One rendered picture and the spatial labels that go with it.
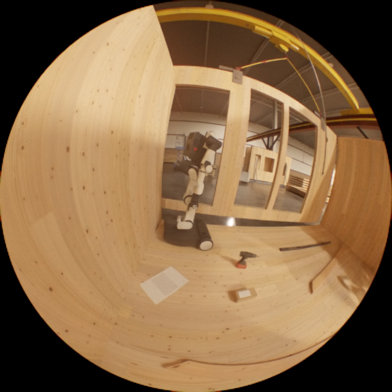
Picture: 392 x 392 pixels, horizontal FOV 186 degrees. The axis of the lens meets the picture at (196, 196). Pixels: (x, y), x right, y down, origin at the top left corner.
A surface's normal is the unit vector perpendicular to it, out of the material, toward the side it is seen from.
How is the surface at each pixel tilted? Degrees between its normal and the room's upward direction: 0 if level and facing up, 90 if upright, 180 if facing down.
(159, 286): 0
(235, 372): 0
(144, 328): 0
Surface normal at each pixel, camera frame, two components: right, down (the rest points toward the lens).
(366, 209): -0.99, -0.10
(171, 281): 0.10, -0.94
